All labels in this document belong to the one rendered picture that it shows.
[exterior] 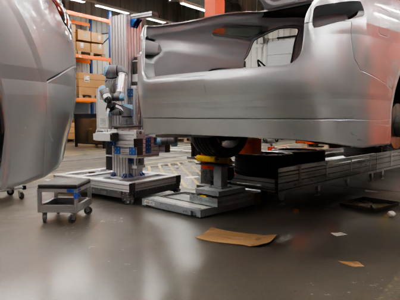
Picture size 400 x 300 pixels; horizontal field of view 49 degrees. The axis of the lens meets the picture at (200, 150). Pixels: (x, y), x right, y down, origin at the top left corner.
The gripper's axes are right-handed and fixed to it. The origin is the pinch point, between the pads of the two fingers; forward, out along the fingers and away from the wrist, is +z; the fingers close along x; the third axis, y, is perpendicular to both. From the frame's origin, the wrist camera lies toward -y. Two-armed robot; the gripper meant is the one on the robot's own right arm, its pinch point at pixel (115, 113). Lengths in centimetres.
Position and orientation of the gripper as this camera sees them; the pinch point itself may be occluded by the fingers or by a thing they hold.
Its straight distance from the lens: 418.3
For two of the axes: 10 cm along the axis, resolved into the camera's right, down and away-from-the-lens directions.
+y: -0.7, 4.7, 8.8
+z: 4.7, 7.9, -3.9
